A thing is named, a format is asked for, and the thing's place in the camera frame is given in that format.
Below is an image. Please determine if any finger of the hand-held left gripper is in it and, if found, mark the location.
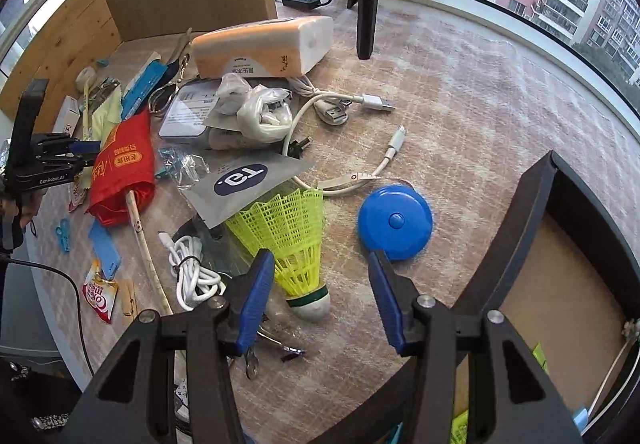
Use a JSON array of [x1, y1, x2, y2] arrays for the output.
[[31, 134, 102, 157], [42, 154, 99, 172]]

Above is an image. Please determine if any orange and white tissue pack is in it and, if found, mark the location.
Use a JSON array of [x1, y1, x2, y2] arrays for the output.
[[192, 16, 334, 78]]

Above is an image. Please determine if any black rectangular container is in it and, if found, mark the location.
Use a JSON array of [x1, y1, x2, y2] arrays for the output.
[[320, 149, 640, 444]]

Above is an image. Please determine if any person's left hand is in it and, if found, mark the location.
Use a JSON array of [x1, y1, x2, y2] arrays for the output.
[[17, 191, 41, 231]]

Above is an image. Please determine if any blue round tape measure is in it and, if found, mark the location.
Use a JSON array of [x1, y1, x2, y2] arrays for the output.
[[320, 171, 434, 261]]

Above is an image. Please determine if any red and white snack packet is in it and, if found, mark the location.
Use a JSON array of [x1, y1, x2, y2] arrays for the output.
[[81, 260, 120, 325]]

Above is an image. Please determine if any blue plastic clip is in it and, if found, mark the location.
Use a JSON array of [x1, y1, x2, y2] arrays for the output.
[[54, 218, 72, 253]]

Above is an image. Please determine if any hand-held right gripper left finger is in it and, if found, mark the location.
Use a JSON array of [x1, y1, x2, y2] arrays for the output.
[[60, 249, 276, 444]]

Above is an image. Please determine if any grey box with fan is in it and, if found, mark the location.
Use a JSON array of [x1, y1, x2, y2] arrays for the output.
[[179, 153, 315, 229]]

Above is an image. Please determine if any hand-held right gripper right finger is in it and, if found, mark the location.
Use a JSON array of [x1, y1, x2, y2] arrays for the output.
[[369, 249, 583, 444]]

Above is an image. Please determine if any yellow-green cloth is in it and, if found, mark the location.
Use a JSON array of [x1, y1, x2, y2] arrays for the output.
[[89, 83, 124, 151]]

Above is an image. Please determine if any white charging cable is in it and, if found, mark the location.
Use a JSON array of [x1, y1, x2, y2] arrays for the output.
[[320, 124, 409, 197]]

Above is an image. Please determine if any small green packet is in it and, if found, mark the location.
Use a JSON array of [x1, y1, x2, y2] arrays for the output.
[[531, 343, 549, 376]]

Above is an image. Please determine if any blue long box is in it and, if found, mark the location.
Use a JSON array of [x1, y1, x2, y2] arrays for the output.
[[121, 62, 169, 121]]

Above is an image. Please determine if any red cloth bag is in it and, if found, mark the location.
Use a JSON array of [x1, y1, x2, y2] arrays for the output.
[[85, 111, 157, 228]]

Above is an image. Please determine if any black plug adapter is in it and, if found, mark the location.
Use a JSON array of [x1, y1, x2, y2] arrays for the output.
[[282, 136, 312, 160]]

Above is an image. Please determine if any black cable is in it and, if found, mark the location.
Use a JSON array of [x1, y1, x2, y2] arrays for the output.
[[0, 258, 97, 375]]

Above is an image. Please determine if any white USB cable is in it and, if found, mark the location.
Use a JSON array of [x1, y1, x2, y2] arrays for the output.
[[282, 76, 397, 156]]

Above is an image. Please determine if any clear bag with white earphones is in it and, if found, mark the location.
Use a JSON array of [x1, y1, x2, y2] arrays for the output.
[[215, 73, 295, 143]]

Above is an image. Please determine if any white cable in container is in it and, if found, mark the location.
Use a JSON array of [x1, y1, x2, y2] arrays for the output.
[[586, 318, 640, 425]]

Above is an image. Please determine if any small white box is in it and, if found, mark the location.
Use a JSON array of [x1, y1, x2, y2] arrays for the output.
[[51, 95, 82, 136]]

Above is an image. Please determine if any clear bag with blue bits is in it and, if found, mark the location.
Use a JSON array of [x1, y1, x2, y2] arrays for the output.
[[156, 147, 211, 189]]

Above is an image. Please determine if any thin bamboo stick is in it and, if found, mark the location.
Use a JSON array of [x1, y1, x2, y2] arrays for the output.
[[125, 191, 174, 316]]

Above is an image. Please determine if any blue plastic card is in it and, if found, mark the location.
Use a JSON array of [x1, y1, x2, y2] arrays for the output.
[[88, 219, 123, 281]]

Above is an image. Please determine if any yellow shuttlecock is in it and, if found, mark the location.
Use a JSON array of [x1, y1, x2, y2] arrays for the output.
[[225, 188, 332, 323]]

